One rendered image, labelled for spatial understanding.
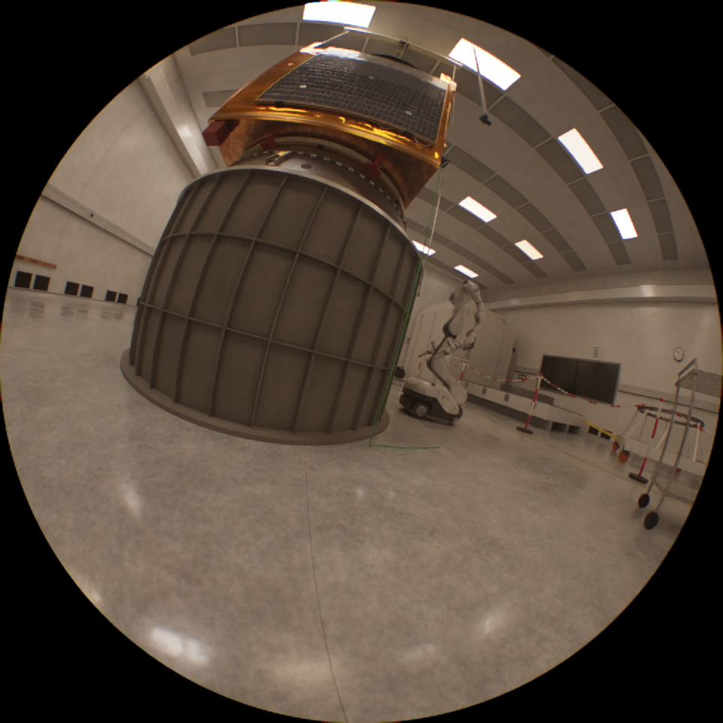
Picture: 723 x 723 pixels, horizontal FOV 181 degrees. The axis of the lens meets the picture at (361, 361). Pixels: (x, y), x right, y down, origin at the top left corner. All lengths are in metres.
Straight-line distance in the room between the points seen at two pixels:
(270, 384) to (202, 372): 0.31
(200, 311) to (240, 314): 0.20
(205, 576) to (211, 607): 0.07
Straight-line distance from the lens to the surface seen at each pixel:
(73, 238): 5.66
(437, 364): 2.31
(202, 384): 1.05
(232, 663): 0.45
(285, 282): 0.97
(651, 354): 8.15
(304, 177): 1.15
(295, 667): 0.45
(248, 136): 2.02
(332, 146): 1.69
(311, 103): 1.89
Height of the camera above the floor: 0.44
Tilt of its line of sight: 2 degrees down
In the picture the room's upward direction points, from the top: 16 degrees clockwise
